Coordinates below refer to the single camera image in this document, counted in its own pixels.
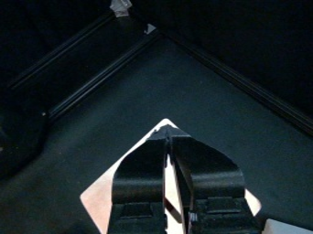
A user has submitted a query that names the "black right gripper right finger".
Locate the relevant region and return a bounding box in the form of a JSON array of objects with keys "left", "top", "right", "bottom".
[{"left": 166, "top": 125, "right": 262, "bottom": 234}]

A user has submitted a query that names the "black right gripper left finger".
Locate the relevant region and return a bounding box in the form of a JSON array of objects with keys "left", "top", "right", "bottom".
[{"left": 107, "top": 125, "right": 171, "bottom": 234}]

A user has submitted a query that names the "pink square plate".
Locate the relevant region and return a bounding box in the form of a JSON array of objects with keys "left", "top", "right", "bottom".
[{"left": 79, "top": 118, "right": 264, "bottom": 234}]

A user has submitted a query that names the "white flat sheet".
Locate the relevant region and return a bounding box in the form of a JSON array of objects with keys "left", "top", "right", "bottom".
[{"left": 264, "top": 218, "right": 313, "bottom": 234}]

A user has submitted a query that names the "silver tape piece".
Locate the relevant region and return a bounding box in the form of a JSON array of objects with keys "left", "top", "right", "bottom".
[{"left": 108, "top": 0, "right": 134, "bottom": 18}]

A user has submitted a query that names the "black aluminium frame rail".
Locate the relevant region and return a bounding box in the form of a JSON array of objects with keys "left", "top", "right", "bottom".
[
  {"left": 163, "top": 30, "right": 313, "bottom": 136},
  {"left": 7, "top": 12, "right": 118, "bottom": 90},
  {"left": 48, "top": 28, "right": 163, "bottom": 121}
]

